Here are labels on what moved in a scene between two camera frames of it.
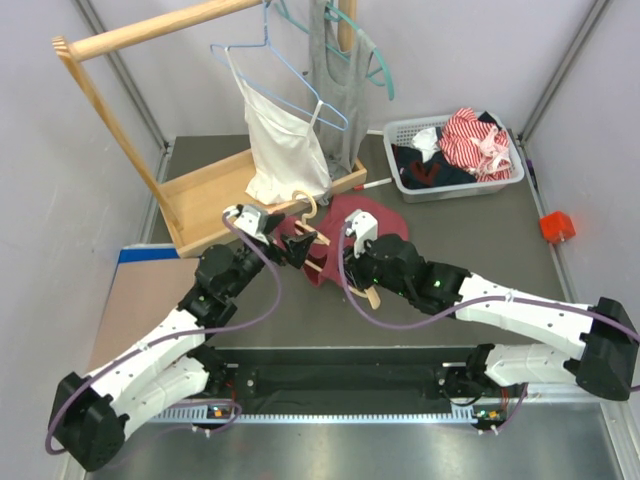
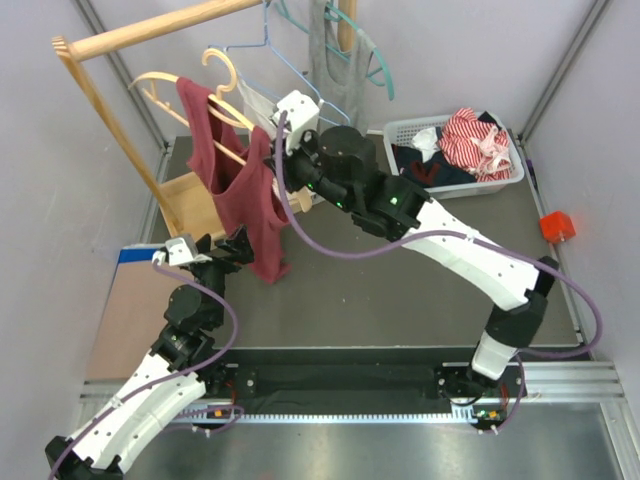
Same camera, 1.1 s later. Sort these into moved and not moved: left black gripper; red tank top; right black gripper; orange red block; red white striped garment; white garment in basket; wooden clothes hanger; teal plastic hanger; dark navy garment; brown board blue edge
Moved: wooden clothes hanger; right black gripper; red tank top; left black gripper
Not moved: orange red block; teal plastic hanger; brown board blue edge; red white striped garment; dark navy garment; white garment in basket
